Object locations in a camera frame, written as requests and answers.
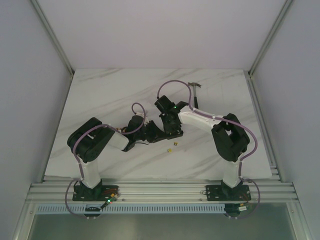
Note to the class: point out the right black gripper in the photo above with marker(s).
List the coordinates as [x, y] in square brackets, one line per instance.
[171, 129]

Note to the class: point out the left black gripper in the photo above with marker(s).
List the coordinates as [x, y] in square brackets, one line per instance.
[152, 131]

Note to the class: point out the black fuse box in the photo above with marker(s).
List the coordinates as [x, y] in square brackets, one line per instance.
[173, 131]

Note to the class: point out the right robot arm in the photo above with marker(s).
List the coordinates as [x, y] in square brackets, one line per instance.
[231, 140]

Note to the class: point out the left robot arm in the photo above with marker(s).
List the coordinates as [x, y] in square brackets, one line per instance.
[89, 140]

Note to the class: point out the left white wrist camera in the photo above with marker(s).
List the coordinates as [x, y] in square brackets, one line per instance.
[145, 119]

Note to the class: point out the claw hammer black handle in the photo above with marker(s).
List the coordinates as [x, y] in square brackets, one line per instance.
[195, 86]

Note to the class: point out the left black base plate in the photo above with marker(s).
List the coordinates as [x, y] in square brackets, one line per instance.
[97, 194]

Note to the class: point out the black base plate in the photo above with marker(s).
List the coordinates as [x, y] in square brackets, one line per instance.
[222, 193]
[97, 194]

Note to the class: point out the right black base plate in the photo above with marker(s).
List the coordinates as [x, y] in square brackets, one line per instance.
[222, 193]

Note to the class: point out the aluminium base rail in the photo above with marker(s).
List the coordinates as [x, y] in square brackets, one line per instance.
[54, 190]

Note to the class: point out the slotted grey cable duct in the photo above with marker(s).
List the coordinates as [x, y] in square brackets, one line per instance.
[183, 208]

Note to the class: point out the right aluminium frame post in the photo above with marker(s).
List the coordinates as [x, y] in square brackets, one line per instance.
[276, 26]

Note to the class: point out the aluminium frame post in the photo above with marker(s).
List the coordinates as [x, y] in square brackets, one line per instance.
[276, 26]
[52, 36]

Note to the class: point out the left aluminium frame post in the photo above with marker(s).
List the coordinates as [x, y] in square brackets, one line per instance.
[52, 36]

